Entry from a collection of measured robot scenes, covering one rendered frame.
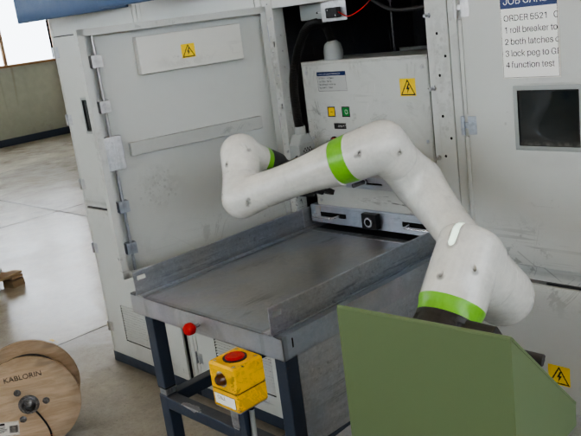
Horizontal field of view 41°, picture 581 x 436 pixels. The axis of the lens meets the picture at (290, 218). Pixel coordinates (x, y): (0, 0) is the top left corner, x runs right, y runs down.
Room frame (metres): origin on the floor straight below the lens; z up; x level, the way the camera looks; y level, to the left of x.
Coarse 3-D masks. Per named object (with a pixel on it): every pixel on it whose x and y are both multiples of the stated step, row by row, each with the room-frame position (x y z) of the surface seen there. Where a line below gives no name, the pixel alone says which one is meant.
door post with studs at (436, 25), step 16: (432, 0) 2.08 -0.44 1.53; (432, 16) 2.09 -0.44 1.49; (432, 32) 2.09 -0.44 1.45; (432, 48) 2.10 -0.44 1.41; (448, 48) 2.06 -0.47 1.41; (432, 64) 2.10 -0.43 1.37; (448, 64) 2.06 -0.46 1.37; (432, 80) 2.10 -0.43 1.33; (448, 80) 2.06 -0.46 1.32; (432, 96) 2.11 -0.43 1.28; (448, 96) 2.07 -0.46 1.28; (432, 112) 2.11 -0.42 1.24; (448, 112) 2.07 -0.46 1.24; (448, 128) 2.07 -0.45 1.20; (448, 144) 2.07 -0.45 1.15; (448, 160) 2.08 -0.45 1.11; (448, 176) 2.08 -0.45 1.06
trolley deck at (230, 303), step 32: (256, 256) 2.27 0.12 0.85; (288, 256) 2.23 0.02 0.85; (320, 256) 2.19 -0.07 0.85; (352, 256) 2.15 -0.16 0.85; (192, 288) 2.05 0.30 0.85; (224, 288) 2.02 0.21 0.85; (256, 288) 1.98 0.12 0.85; (288, 288) 1.95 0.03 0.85; (384, 288) 1.87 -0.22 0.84; (416, 288) 1.96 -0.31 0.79; (160, 320) 1.98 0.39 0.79; (192, 320) 1.87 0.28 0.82; (224, 320) 1.78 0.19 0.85; (256, 320) 1.76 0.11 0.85; (320, 320) 1.71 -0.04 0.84; (256, 352) 1.69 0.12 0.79; (288, 352) 1.63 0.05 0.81
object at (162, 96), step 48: (96, 48) 2.29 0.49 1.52; (144, 48) 2.33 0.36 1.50; (192, 48) 2.41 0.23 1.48; (240, 48) 2.50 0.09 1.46; (96, 96) 2.27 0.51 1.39; (144, 96) 2.35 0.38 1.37; (192, 96) 2.43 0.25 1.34; (240, 96) 2.52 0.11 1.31; (96, 144) 2.24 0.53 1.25; (144, 144) 2.31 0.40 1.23; (192, 144) 2.41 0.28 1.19; (144, 192) 2.32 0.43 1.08; (192, 192) 2.40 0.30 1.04; (144, 240) 2.31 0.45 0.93; (192, 240) 2.39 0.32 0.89
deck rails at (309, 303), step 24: (288, 216) 2.46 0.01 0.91; (240, 240) 2.32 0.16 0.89; (264, 240) 2.38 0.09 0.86; (432, 240) 2.08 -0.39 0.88; (168, 264) 2.13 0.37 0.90; (192, 264) 2.19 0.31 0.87; (216, 264) 2.24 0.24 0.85; (360, 264) 1.87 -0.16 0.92; (384, 264) 1.93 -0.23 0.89; (408, 264) 2.00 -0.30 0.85; (144, 288) 2.07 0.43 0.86; (312, 288) 1.74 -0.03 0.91; (336, 288) 1.80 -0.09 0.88; (360, 288) 1.86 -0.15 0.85; (288, 312) 1.69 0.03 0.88; (312, 312) 1.74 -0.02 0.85
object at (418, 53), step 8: (344, 56) 2.58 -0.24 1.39; (352, 56) 2.53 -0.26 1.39; (360, 56) 2.48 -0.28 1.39; (368, 56) 2.43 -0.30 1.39; (376, 56) 2.38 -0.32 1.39; (384, 56) 2.28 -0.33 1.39; (392, 56) 2.25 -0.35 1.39; (400, 56) 2.23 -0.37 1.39; (408, 56) 2.21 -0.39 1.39; (416, 56) 2.19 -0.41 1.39; (424, 56) 2.17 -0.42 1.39; (432, 120) 2.16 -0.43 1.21; (432, 128) 2.16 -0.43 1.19; (376, 184) 2.35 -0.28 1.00
